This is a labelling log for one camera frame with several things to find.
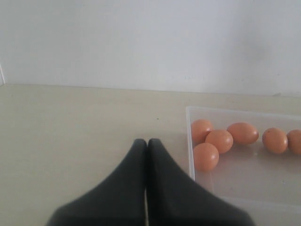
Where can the brown egg left side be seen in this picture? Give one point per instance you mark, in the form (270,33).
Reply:
(206,157)

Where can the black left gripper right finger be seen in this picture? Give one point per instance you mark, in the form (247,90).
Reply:
(174,199)

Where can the brown egg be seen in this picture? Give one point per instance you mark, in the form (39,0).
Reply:
(243,133)
(275,140)
(294,141)
(206,157)
(199,130)

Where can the clear plastic drawer bin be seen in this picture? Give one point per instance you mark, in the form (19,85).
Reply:
(266,185)

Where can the brown egg second row left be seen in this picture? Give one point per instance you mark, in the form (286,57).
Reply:
(221,139)

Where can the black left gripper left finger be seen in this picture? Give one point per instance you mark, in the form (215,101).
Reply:
(116,201)

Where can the brown egg back left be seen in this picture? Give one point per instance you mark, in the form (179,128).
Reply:
(199,130)

